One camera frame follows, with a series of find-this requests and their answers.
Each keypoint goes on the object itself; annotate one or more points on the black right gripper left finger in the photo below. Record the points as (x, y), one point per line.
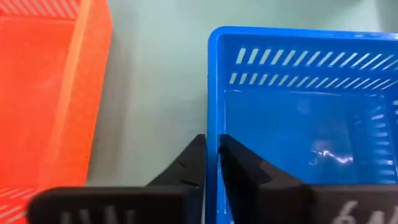
(174, 202)

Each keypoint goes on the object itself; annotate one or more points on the orange slotted plastic basket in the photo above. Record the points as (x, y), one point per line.
(37, 93)

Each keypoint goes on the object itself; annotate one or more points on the blue slotted plastic basket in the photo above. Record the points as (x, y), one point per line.
(280, 130)

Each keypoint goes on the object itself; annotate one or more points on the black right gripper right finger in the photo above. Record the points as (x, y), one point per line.
(248, 186)

